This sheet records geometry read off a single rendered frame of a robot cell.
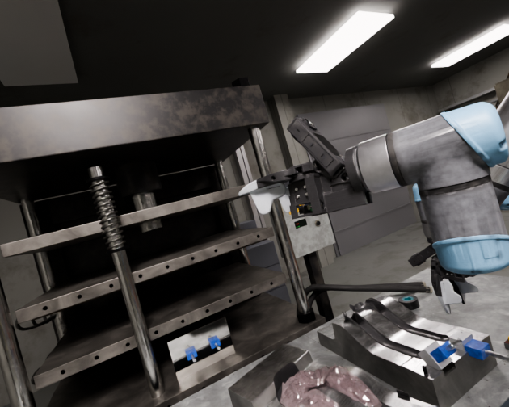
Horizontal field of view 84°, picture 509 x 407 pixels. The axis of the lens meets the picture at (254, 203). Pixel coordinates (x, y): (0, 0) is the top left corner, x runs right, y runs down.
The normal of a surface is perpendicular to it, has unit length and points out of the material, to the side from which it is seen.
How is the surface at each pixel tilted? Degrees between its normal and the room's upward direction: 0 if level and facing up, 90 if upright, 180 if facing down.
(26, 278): 90
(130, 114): 90
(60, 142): 90
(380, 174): 111
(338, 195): 82
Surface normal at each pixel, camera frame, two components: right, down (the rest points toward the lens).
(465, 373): 0.39, -0.11
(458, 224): -0.61, 0.17
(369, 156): -0.65, -0.15
